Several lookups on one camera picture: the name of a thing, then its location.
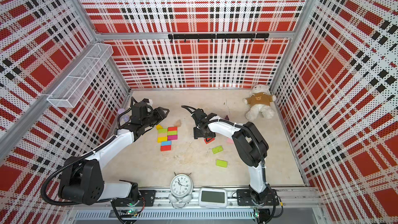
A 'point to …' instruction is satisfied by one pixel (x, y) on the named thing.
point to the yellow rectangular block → (159, 139)
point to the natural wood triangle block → (178, 123)
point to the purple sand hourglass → (124, 118)
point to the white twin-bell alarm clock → (181, 186)
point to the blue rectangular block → (166, 143)
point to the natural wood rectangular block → (161, 135)
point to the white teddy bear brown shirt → (259, 102)
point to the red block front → (166, 148)
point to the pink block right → (228, 140)
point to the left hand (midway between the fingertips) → (170, 111)
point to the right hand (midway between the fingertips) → (205, 134)
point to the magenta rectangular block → (172, 137)
